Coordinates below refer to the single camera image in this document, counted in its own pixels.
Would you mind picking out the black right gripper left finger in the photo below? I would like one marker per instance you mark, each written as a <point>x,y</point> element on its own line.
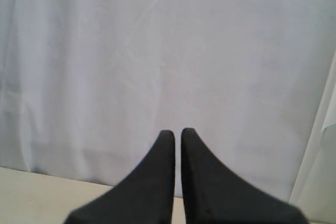
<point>146,195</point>

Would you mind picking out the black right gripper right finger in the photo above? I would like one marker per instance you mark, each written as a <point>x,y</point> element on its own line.
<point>212,193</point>

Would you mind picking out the white backdrop curtain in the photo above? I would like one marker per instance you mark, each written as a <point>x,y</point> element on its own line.
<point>86,85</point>

